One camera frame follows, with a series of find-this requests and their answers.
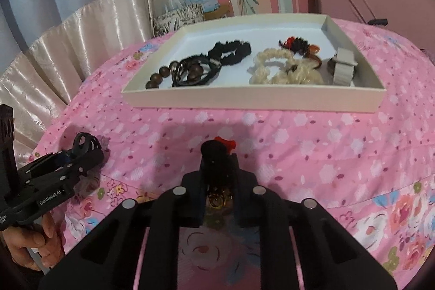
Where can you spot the person's left hand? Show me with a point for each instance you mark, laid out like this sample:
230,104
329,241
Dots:
30,242

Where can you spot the black hair claw clip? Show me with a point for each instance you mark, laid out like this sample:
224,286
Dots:
86,142

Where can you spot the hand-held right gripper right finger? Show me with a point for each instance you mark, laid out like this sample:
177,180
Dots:
244,201

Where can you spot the white band wristwatch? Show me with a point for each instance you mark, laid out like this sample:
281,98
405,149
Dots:
341,67

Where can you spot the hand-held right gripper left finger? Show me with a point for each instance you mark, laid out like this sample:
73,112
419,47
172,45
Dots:
193,195

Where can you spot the white shallow tray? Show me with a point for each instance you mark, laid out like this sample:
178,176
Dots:
234,96

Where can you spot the white satin curtain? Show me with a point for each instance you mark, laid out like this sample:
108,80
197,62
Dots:
78,35

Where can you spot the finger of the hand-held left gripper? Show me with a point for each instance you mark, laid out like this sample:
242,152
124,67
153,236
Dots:
81,166
51,162

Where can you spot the pink floral bedsheet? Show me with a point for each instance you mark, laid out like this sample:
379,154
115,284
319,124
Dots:
306,154

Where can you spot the black scrunchie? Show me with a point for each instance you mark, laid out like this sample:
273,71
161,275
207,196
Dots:
231,52

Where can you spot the small black object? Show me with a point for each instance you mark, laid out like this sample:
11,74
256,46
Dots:
378,21

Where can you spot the patterned gift bag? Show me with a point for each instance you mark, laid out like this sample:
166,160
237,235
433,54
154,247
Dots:
176,20

